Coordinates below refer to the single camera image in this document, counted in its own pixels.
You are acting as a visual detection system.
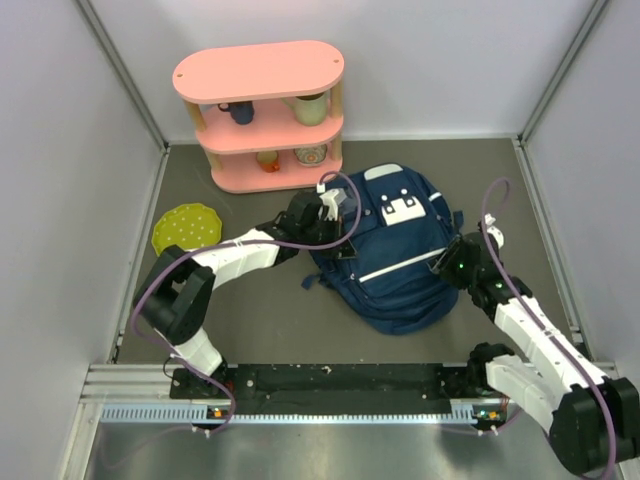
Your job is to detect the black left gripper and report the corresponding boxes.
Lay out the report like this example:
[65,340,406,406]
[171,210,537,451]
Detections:
[299,215,357,259]

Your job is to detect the navy blue student backpack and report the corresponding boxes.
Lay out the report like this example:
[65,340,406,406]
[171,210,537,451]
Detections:
[302,163,464,335]

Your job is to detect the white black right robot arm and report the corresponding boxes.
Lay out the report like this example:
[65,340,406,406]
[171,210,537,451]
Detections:
[428,232,639,475]

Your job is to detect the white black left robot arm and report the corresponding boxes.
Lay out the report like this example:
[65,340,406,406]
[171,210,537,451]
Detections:
[132,188,362,397]

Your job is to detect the patterned ceramic bowl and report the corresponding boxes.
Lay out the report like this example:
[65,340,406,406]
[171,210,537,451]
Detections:
[294,144,328,167]

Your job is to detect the orange cup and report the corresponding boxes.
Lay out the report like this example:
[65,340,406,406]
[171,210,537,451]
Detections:
[255,150,280,173]

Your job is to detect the pale green mug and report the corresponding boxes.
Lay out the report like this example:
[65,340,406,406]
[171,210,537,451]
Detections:
[282,93,328,127]

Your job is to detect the green polka dot plate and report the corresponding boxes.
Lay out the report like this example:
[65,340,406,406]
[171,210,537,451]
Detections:
[151,203,222,256]

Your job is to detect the pink three-tier wooden shelf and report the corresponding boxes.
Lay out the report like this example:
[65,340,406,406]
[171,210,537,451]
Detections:
[172,40,345,194]

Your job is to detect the dark blue mug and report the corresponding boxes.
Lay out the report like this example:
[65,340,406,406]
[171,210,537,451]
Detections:
[217,101,255,126]

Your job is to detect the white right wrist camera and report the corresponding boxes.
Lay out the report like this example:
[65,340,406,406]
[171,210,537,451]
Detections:
[484,213,505,250]

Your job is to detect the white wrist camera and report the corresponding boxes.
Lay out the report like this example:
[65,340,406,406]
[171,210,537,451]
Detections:
[484,213,505,250]
[316,183,349,222]

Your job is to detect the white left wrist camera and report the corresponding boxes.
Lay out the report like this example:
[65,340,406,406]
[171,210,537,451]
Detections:
[316,183,349,222]

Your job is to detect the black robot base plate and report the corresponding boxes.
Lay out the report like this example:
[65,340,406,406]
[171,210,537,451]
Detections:
[169,363,506,416]

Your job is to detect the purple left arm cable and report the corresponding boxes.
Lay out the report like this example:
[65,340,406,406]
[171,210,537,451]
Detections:
[130,171,364,434]

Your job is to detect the grey slotted cable duct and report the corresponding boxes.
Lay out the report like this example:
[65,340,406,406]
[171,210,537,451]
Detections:
[101,398,506,425]

